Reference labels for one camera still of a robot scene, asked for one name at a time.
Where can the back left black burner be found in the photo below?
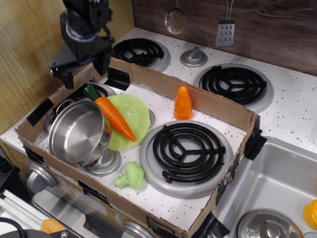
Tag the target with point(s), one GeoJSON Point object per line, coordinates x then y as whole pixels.
{"type": "Point", "coordinates": [143, 52]}

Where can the front left black burner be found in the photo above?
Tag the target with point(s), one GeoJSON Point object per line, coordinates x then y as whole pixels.
{"type": "Point", "coordinates": [101, 89]}

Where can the orange toy carrot green stem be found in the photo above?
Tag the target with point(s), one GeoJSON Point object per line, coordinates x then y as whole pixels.
{"type": "Point", "coordinates": [111, 113]}

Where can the silver front knob left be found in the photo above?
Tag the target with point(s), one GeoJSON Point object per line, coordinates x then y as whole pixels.
{"type": "Point", "coordinates": [39, 179]}

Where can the light green plastic plate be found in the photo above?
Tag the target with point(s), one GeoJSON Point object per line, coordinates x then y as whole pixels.
{"type": "Point", "coordinates": [137, 116]}

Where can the hanging perforated metal spoon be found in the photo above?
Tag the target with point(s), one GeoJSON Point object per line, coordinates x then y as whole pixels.
{"type": "Point", "coordinates": [175, 20]}

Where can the hanging slotted metal spatula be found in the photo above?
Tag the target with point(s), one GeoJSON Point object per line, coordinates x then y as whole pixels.
{"type": "Point", "coordinates": [226, 28]}

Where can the silver toy sink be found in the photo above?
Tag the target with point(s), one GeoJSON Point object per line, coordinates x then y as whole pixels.
{"type": "Point", "coordinates": [282, 177]}

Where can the brown cardboard fence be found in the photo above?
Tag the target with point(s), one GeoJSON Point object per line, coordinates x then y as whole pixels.
{"type": "Point", "coordinates": [178, 217]}

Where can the green toy broccoli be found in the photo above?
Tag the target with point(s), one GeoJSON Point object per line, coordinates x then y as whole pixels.
{"type": "Point", "coordinates": [132, 177]}

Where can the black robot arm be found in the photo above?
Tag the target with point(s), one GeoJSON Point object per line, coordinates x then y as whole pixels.
{"type": "Point", "coordinates": [95, 11]}

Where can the silver stove knob top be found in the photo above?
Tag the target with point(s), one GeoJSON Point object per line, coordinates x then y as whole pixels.
{"type": "Point", "coordinates": [194, 58]}

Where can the stainless steel pot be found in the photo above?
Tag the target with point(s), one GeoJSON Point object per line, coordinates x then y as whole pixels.
{"type": "Point", "coordinates": [80, 134]}

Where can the front right black burner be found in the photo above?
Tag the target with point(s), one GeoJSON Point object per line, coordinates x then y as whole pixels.
{"type": "Point", "coordinates": [185, 159]}

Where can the back right black burner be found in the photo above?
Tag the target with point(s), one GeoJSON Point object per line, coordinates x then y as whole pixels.
{"type": "Point", "coordinates": [240, 83]}

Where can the black burner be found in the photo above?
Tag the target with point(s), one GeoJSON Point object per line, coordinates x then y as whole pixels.
{"type": "Point", "coordinates": [185, 159]}
{"type": "Point", "coordinates": [101, 89]}
{"type": "Point", "coordinates": [240, 83]}
{"type": "Point", "coordinates": [143, 52]}

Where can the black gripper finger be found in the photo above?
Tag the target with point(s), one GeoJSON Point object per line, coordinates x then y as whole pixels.
{"type": "Point", "coordinates": [101, 61]}
{"type": "Point", "coordinates": [67, 78]}

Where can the silver knob under pot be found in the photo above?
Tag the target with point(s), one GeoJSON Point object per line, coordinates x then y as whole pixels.
{"type": "Point", "coordinates": [105, 165]}

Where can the yellow toy in sink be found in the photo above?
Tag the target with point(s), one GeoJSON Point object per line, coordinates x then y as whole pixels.
{"type": "Point", "coordinates": [310, 214]}

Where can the silver front knob middle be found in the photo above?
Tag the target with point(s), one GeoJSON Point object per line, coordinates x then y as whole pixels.
{"type": "Point", "coordinates": [132, 230]}

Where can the silver pot lid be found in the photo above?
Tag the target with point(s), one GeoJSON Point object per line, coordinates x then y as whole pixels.
{"type": "Point", "coordinates": [267, 223]}

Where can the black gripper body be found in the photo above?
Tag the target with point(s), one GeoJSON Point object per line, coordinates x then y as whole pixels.
{"type": "Point", "coordinates": [80, 39]}

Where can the orange cone-shaped toy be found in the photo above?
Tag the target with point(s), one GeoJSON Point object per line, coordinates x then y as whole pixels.
{"type": "Point", "coordinates": [183, 105]}

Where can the orange toy bottom left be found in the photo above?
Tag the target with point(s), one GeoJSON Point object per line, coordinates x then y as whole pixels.
{"type": "Point", "coordinates": [50, 226]}

